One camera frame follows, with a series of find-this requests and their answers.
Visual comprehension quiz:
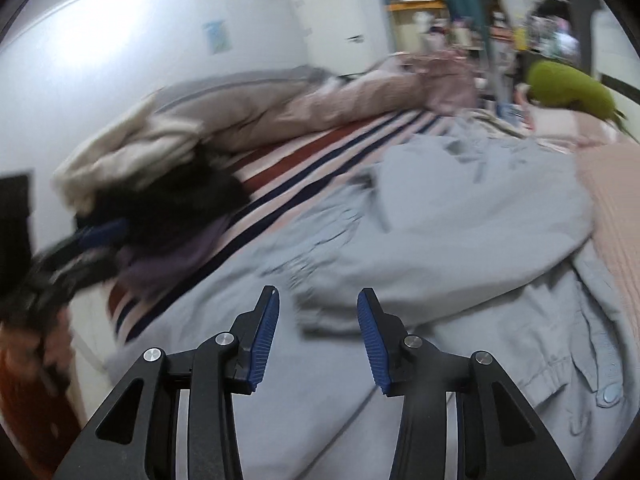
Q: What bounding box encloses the striped bed sheet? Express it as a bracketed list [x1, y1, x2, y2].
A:
[107, 109, 453, 343]

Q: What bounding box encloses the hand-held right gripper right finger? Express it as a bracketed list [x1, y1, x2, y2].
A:
[356, 288, 578, 480]

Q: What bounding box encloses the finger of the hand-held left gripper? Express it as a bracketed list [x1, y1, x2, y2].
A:
[34, 218, 130, 281]

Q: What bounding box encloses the white wardrobe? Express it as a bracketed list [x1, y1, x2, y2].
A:
[287, 0, 396, 78]

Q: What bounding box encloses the pink knitted blanket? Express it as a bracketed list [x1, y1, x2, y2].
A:
[575, 141, 640, 341]

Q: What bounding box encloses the cream cloth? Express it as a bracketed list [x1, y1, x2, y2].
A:
[51, 94, 208, 211]

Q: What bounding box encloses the purple cloth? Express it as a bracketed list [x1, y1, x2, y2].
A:
[117, 215, 233, 306]

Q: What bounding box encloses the black cloth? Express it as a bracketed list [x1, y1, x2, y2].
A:
[75, 142, 251, 253]

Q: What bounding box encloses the cluttered shelf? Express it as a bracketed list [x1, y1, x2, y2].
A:
[382, 0, 596, 61]

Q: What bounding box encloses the pink quilt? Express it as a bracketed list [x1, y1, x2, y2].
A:
[152, 52, 478, 153]

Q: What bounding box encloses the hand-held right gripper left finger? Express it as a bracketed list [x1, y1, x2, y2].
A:
[52, 285, 280, 480]

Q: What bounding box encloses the wall poster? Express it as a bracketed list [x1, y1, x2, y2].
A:
[202, 20, 235, 55]

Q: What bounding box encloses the green plush toy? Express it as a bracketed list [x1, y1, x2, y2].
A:
[525, 60, 628, 128]

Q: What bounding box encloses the light grey jacket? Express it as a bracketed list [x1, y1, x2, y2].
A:
[102, 110, 632, 480]

